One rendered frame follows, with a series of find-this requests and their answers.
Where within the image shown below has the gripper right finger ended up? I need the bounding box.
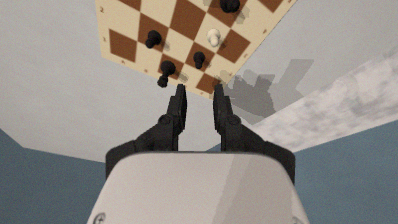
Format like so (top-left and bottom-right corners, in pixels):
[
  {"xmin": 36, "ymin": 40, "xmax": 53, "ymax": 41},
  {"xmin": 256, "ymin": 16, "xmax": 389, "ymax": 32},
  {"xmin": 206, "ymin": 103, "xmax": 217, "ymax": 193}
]
[{"xmin": 213, "ymin": 84, "xmax": 296, "ymax": 185}]

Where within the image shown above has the cream and brown chessboard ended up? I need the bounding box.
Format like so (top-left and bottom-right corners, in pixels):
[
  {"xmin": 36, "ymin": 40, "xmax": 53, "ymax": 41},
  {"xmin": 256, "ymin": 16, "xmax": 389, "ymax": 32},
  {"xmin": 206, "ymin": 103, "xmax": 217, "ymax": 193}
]
[{"xmin": 95, "ymin": 0, "xmax": 296, "ymax": 100}]

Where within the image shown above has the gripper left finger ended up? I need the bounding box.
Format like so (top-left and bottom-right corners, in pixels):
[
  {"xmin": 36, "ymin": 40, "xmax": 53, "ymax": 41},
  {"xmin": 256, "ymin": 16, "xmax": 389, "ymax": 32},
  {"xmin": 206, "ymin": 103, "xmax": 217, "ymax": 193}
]
[{"xmin": 105, "ymin": 84, "xmax": 187, "ymax": 180}]

